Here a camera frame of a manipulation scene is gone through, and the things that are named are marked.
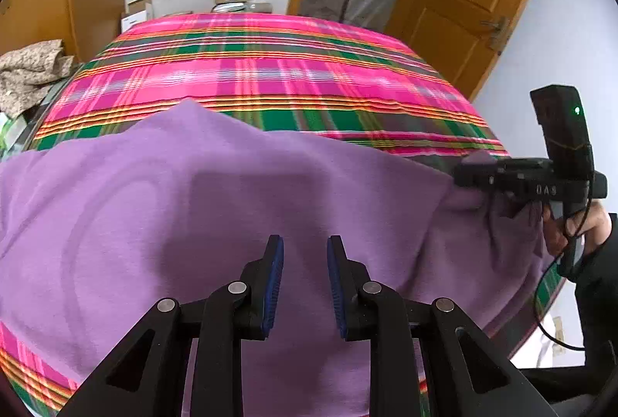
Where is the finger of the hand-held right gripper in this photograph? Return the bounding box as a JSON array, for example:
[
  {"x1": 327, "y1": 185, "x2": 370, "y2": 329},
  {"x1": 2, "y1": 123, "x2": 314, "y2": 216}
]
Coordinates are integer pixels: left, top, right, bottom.
[{"x1": 454, "y1": 158, "x2": 501, "y2": 189}]

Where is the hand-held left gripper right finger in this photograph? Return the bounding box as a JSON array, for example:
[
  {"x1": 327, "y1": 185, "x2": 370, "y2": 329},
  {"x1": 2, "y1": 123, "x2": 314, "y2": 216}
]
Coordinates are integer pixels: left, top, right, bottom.
[{"x1": 327, "y1": 234, "x2": 556, "y2": 417}]

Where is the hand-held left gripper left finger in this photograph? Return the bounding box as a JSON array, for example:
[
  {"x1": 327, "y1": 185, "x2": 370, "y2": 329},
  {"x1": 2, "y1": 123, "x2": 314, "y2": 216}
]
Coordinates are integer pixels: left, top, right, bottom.
[{"x1": 70, "y1": 234, "x2": 285, "y2": 417}]

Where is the purple garment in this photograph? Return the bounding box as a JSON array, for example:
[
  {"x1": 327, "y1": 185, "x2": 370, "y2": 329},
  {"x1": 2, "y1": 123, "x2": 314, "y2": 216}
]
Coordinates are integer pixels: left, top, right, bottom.
[{"x1": 0, "y1": 101, "x2": 556, "y2": 417}]

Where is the person's right forearm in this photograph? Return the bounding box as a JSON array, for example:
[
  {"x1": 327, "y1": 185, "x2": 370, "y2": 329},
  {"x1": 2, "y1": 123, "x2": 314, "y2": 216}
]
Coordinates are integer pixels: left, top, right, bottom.
[{"x1": 562, "y1": 213, "x2": 618, "y2": 353}]

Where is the person's right hand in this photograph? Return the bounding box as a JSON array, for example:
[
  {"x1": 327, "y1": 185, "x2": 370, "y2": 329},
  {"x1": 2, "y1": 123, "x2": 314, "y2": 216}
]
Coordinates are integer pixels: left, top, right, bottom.
[{"x1": 542, "y1": 200, "x2": 610, "y2": 256}]

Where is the metal door latch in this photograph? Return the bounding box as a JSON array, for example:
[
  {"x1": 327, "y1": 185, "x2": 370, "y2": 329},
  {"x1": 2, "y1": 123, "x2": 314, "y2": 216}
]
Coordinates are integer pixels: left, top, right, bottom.
[{"x1": 480, "y1": 16, "x2": 511, "y2": 52}]

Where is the pink plaid blanket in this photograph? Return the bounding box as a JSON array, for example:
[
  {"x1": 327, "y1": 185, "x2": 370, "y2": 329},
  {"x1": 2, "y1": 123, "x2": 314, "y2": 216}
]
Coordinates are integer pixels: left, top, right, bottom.
[{"x1": 0, "y1": 12, "x2": 570, "y2": 417}]

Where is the grey glass slab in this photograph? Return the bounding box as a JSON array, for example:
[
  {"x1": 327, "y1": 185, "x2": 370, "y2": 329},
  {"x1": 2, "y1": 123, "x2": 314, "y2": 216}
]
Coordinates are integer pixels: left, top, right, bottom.
[{"x1": 22, "y1": 64, "x2": 82, "y2": 150}]

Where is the green white box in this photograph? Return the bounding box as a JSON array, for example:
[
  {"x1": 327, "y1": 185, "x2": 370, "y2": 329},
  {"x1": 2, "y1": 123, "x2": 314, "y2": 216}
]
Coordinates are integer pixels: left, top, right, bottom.
[{"x1": 0, "y1": 113, "x2": 31, "y2": 153}]

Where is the white cardboard box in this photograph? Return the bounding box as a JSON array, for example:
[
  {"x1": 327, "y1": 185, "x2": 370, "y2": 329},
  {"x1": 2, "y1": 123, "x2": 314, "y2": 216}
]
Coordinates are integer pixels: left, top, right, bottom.
[{"x1": 121, "y1": 0, "x2": 154, "y2": 33}]

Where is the beige floral cloth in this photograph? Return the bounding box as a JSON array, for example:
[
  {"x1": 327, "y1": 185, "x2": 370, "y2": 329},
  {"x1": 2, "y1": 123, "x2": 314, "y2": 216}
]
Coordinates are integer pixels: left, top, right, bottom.
[{"x1": 0, "y1": 39, "x2": 75, "y2": 116}]

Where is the black cable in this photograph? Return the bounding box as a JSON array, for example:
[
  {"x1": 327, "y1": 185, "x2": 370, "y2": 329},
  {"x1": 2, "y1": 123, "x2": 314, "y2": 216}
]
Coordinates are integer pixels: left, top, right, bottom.
[{"x1": 532, "y1": 248, "x2": 587, "y2": 351}]

